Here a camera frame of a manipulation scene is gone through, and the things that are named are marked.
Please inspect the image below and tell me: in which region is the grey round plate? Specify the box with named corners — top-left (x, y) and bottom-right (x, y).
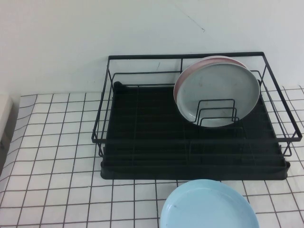
top-left (175, 62), bottom-right (261, 128)

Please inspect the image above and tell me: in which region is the black dish drying rack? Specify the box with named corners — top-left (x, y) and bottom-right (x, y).
top-left (99, 81), bottom-right (291, 182)

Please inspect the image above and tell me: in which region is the pink round plate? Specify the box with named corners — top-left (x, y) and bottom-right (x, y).
top-left (172, 55), bottom-right (253, 105)

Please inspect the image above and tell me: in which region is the light blue round plate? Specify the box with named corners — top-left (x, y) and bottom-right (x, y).
top-left (159, 179), bottom-right (260, 228)

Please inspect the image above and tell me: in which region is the white black-grid tablecloth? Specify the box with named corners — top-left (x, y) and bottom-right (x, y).
top-left (0, 85), bottom-right (304, 228)

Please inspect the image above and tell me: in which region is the black wire dish rack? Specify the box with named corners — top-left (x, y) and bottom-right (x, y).
top-left (91, 51), bottom-right (304, 158)

